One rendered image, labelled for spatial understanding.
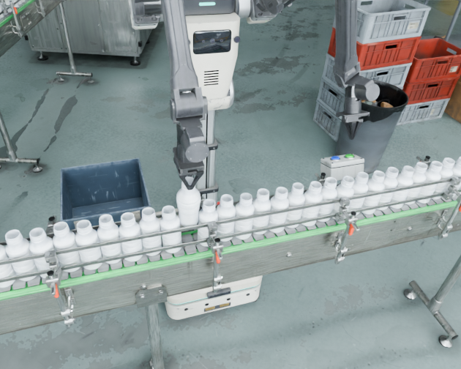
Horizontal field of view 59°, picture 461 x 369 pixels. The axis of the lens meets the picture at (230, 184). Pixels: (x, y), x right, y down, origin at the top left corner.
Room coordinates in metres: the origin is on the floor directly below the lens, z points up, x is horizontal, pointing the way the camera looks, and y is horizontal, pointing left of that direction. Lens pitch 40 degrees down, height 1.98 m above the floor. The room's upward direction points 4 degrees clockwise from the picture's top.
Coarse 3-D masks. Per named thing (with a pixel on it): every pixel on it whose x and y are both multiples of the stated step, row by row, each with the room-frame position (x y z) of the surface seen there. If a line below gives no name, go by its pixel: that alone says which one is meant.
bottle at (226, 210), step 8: (224, 200) 0.93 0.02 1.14; (232, 200) 0.91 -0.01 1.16; (224, 208) 0.90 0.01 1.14; (232, 208) 0.91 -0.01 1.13; (224, 216) 0.89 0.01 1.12; (232, 216) 0.90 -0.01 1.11; (224, 224) 0.89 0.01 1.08; (232, 224) 0.90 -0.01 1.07; (224, 232) 0.89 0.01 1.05; (232, 232) 0.90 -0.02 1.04; (224, 240) 0.89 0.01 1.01
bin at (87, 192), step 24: (72, 168) 1.28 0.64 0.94; (96, 168) 1.31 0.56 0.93; (120, 168) 1.35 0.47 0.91; (72, 192) 1.27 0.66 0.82; (96, 192) 1.31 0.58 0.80; (120, 192) 1.34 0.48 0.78; (144, 192) 1.22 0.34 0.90; (72, 216) 1.22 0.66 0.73; (96, 216) 1.02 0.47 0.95; (120, 216) 1.05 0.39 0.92
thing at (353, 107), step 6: (348, 102) 1.31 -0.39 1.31; (354, 102) 1.30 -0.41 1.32; (360, 102) 1.31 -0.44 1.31; (348, 108) 1.30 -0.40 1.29; (354, 108) 1.29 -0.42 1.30; (360, 108) 1.30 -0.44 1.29; (336, 114) 1.32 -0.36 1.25; (342, 114) 1.29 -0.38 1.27; (348, 114) 1.28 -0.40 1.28; (354, 114) 1.28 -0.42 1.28; (360, 114) 1.29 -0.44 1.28; (366, 114) 1.30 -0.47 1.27
